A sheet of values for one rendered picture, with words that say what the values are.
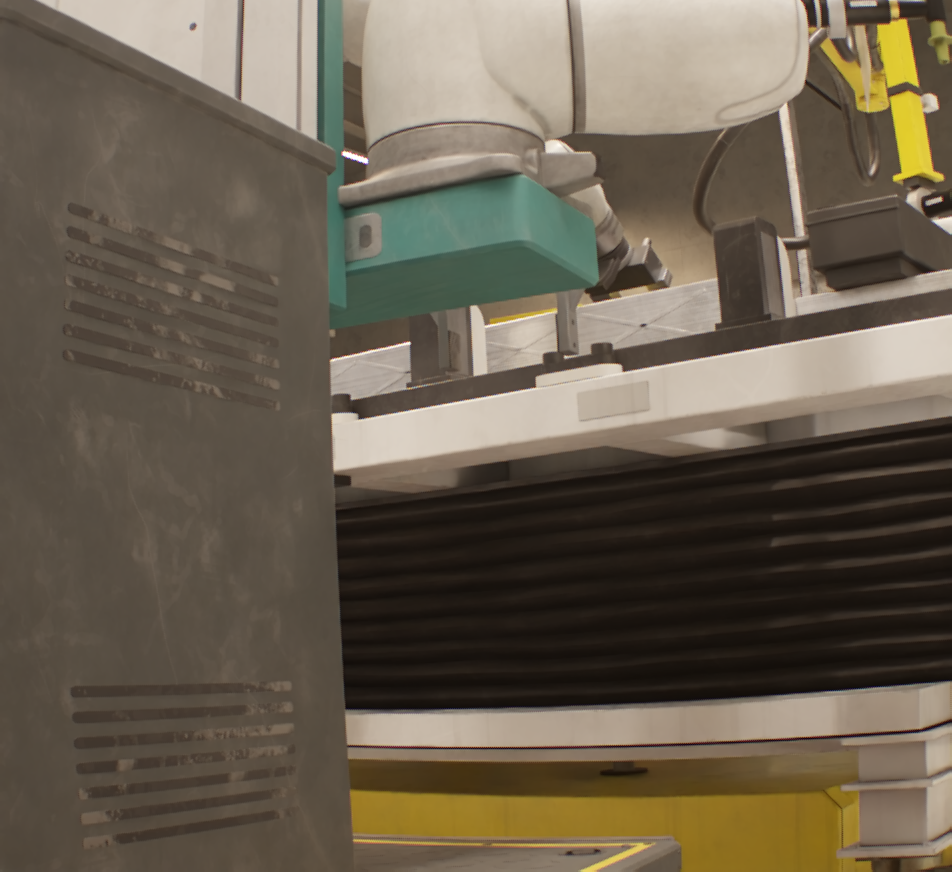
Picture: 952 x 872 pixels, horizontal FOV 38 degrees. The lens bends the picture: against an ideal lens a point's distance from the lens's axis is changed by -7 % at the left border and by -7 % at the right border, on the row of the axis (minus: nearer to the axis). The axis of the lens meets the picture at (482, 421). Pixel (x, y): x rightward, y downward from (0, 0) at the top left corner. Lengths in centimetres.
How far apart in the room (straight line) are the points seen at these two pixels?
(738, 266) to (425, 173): 67
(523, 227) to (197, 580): 45
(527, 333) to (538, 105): 92
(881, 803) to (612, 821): 64
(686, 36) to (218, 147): 49
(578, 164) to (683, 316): 81
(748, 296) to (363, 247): 68
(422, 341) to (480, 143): 86
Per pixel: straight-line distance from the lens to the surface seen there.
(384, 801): 258
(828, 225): 205
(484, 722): 206
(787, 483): 197
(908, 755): 178
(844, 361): 162
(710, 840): 222
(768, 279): 175
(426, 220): 115
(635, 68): 121
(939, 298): 163
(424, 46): 121
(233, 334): 84
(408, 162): 118
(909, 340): 159
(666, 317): 198
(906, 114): 299
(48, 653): 69
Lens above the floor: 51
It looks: 9 degrees up
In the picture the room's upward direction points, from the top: 3 degrees counter-clockwise
